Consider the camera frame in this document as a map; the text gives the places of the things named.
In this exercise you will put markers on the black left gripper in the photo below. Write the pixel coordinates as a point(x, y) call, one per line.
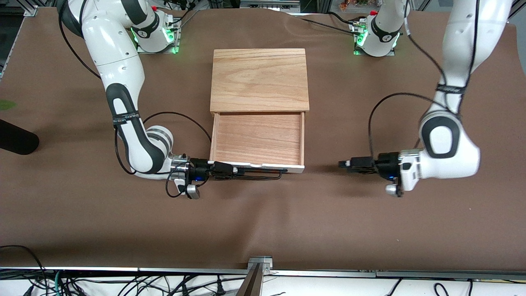
point(385, 161)

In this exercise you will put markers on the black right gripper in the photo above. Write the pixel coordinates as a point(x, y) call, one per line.
point(200, 166)

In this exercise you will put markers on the wooden drawer with white front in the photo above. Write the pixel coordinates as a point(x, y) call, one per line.
point(257, 137)

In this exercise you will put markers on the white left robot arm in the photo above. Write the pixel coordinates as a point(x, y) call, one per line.
point(448, 160)

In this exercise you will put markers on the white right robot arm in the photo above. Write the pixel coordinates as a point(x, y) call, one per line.
point(119, 53)

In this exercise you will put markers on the light wooden drawer cabinet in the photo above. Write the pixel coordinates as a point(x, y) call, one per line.
point(259, 78)

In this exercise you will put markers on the brown table cloth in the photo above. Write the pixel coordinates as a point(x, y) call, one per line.
point(263, 222)

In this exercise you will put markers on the orange background object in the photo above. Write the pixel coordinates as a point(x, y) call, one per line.
point(353, 5)

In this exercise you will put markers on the grey background equipment box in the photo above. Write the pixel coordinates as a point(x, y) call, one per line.
point(269, 4)

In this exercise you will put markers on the black cylindrical object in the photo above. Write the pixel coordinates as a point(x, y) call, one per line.
point(16, 139)

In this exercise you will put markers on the aluminium post with bracket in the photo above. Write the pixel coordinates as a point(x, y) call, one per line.
point(257, 263)

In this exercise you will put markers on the aluminium table edge rail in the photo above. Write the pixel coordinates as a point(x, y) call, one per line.
point(185, 270)

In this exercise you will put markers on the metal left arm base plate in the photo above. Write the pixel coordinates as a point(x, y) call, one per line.
point(356, 52)

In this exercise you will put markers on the aluminium frame profile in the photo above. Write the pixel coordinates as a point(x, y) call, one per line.
point(31, 10)

